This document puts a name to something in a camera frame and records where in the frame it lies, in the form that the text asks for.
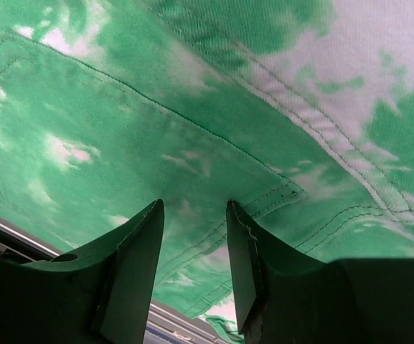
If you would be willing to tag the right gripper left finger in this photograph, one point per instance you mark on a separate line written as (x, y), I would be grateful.
(97, 293)

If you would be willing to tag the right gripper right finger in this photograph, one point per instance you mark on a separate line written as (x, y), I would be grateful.
(284, 296)

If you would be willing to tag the green tie-dye trousers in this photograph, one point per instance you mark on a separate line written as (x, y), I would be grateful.
(301, 111)

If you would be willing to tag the aluminium frame rail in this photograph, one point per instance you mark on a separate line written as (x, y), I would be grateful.
(164, 324)

